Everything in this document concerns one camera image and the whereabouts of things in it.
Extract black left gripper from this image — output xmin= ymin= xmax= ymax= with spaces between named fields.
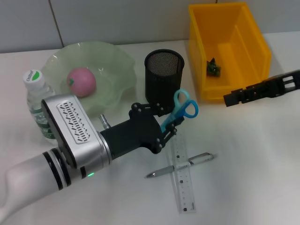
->
xmin=100 ymin=102 xmax=185 ymax=158

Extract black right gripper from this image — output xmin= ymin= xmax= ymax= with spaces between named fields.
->
xmin=223 ymin=69 xmax=300 ymax=108

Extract blue capped scissors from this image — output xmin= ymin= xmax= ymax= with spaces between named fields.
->
xmin=160 ymin=88 xmax=199 ymax=132

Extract pink toy peach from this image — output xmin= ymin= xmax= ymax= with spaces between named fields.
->
xmin=67 ymin=67 xmax=97 ymax=98

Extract clear green-label water bottle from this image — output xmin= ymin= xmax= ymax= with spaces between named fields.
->
xmin=22 ymin=69 xmax=58 ymax=145

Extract black mesh pen holder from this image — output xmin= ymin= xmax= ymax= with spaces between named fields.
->
xmin=144 ymin=48 xmax=185 ymax=110

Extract silver white pen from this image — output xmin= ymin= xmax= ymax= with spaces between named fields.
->
xmin=145 ymin=152 xmax=218 ymax=179

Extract clear plastic ruler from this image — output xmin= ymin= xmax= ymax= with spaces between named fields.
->
xmin=167 ymin=133 xmax=196 ymax=214

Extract pale green wavy fruit plate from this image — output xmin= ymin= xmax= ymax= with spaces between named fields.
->
xmin=43 ymin=41 xmax=138 ymax=117

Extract yellow plastic bin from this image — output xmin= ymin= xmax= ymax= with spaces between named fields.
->
xmin=188 ymin=2 xmax=272 ymax=101

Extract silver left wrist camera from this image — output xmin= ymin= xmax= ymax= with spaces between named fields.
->
xmin=41 ymin=94 xmax=104 ymax=169

